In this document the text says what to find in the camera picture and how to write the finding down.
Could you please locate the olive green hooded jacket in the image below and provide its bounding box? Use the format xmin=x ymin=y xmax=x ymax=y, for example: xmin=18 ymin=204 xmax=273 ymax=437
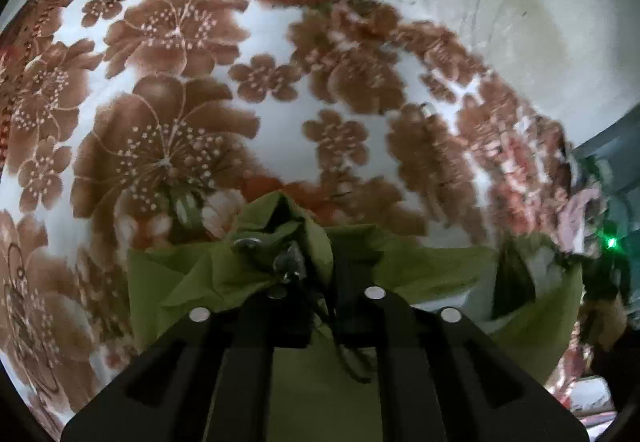
xmin=125 ymin=189 xmax=586 ymax=442

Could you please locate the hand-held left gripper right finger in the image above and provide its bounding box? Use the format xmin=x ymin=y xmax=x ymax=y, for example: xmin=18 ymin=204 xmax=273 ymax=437
xmin=330 ymin=244 xmax=592 ymax=442

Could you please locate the grey blue cabinet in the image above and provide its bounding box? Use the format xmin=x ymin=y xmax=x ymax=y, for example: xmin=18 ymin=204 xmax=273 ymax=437
xmin=570 ymin=117 xmax=640 ymax=203

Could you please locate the pink cloth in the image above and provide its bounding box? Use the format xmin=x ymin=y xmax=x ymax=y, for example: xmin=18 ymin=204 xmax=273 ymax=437
xmin=557 ymin=187 xmax=603 ymax=254

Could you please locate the floral brown white bedsheet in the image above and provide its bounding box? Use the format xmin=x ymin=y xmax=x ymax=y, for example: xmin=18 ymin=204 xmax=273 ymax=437
xmin=0 ymin=0 xmax=583 ymax=442

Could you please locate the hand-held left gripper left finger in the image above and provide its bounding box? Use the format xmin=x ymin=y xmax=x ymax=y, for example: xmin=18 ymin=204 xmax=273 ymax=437
xmin=60 ymin=288 xmax=314 ymax=442

